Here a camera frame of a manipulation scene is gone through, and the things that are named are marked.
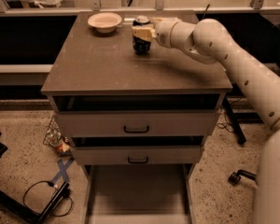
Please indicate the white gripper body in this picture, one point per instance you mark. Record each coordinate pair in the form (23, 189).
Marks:
(162, 32)

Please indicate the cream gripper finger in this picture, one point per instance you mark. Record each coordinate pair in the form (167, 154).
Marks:
(156, 20)
(146, 33)

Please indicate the blue pepsi can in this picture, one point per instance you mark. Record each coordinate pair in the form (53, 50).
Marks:
(139, 45)

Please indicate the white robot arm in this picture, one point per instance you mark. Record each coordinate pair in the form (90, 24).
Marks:
(208, 42)

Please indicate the grey drawer cabinet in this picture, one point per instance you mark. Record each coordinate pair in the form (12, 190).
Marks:
(103, 74)

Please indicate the grey top drawer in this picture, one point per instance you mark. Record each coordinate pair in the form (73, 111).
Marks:
(74, 124)

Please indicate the grey middle drawer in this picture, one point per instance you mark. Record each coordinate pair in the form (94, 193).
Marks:
(137, 150)

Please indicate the grey open bottom drawer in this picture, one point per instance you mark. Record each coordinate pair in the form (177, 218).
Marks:
(138, 194)

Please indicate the white paper bowl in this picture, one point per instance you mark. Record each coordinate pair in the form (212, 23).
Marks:
(105, 22)

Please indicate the black table leg right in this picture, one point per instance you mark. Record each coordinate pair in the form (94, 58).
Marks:
(234, 123)

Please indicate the blue tape cross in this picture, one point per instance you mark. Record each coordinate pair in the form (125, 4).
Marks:
(62, 173)

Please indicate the black office chair base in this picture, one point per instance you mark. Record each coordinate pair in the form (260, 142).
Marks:
(235, 177)

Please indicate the black stand leg left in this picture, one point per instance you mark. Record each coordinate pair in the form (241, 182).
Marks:
(27, 214)

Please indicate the wire basket with items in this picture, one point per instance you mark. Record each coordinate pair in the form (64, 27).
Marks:
(54, 139)

